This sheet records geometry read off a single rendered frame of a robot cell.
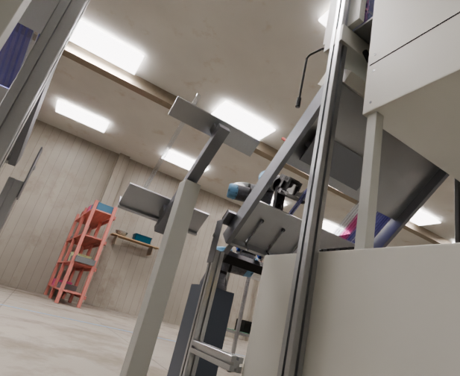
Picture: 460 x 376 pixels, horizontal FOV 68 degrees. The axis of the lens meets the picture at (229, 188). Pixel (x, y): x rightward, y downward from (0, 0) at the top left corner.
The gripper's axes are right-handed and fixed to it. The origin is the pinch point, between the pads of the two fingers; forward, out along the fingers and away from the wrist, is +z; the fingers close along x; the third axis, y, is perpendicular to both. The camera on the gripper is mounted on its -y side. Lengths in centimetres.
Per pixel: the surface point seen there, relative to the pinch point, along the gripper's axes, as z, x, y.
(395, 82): 42, -21, 40
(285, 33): -343, 95, 187
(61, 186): -869, -85, -274
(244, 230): -3.3, -14.5, -20.1
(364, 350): 71, -21, -18
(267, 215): -0.7, -10.1, -10.4
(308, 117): 11.4, -20.9, 27.6
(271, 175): 6.7, -20.9, 4.3
